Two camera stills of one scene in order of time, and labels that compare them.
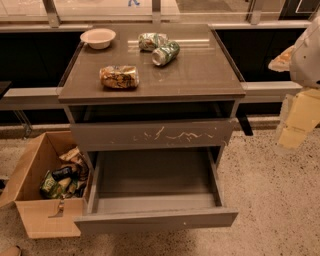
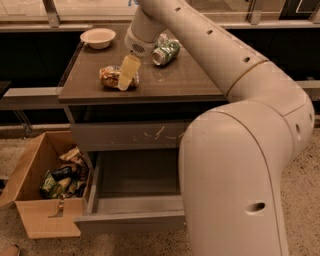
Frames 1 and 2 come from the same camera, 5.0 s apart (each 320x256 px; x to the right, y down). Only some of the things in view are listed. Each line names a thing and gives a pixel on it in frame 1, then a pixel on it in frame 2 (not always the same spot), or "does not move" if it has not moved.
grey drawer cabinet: x=152 y=106 does not move
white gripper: x=307 y=57 -> x=136 y=45
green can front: x=165 y=53 does not move
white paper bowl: x=98 y=38 does not move
